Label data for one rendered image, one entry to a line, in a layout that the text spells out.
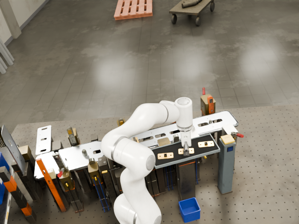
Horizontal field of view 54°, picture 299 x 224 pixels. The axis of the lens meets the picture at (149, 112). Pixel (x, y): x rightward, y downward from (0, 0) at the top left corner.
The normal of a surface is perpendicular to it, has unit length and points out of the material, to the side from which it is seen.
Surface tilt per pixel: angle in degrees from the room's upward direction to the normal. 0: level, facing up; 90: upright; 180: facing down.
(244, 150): 0
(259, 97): 0
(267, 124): 0
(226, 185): 90
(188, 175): 90
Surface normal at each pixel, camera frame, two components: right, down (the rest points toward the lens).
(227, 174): 0.24, 0.58
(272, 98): -0.11, -0.78
